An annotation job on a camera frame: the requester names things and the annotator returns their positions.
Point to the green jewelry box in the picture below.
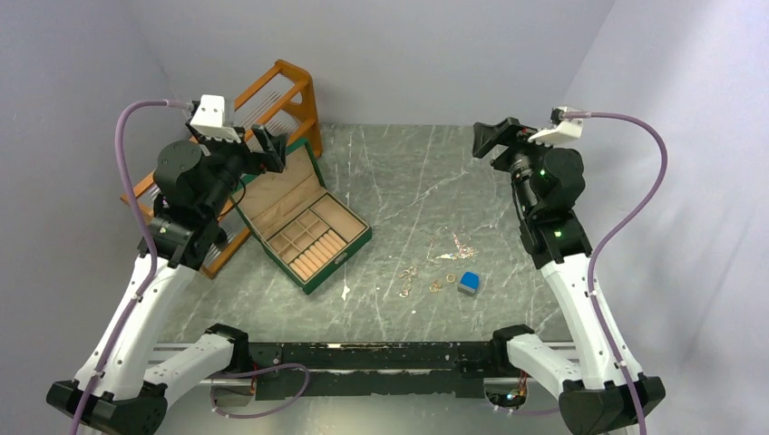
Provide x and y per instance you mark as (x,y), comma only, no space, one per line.
(307,231)

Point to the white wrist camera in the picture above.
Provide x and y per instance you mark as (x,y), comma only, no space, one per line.
(210,120)
(562,128)

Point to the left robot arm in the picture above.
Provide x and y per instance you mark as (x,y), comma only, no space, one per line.
(116,391)

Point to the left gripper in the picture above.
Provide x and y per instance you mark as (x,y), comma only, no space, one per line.
(272,158)

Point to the gold earring cluster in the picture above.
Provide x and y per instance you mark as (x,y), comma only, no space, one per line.
(409,273)

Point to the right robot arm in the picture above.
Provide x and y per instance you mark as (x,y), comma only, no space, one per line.
(605,391)

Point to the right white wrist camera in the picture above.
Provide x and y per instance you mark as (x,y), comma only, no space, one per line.
(562,128)

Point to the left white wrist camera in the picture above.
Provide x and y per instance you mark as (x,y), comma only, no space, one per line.
(210,120)

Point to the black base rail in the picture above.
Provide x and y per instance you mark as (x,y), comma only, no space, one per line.
(493,370)

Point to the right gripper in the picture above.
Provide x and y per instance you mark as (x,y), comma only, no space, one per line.
(507,131)

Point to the blue grey small box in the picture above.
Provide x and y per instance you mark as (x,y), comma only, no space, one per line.
(469,283)

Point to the orange wooden rack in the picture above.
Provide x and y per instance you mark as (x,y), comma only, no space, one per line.
(191,201)

